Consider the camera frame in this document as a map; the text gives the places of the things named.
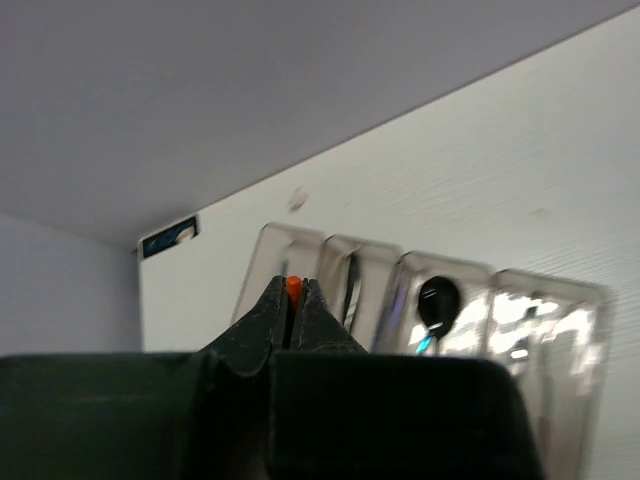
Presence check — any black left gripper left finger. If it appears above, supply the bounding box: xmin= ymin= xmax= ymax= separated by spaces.
xmin=1 ymin=276 xmax=290 ymax=479

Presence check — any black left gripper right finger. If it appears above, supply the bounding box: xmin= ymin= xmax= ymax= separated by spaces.
xmin=267 ymin=277 xmax=545 ymax=479

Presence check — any black iridescent knife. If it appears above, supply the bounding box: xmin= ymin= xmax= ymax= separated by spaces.
xmin=341 ymin=251 xmax=362 ymax=331

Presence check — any orange chopstick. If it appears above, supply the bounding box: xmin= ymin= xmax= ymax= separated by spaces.
xmin=286 ymin=276 xmax=303 ymax=320

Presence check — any black spoon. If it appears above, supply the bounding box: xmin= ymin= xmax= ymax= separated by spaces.
xmin=417 ymin=276 xmax=463 ymax=351

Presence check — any rainbow iridescent spoon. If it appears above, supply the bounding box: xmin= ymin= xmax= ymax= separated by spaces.
xmin=415 ymin=336 xmax=436 ymax=356

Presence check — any clear acrylic utensil organizer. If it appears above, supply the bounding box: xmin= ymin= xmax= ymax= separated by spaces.
xmin=235 ymin=223 xmax=612 ymax=479

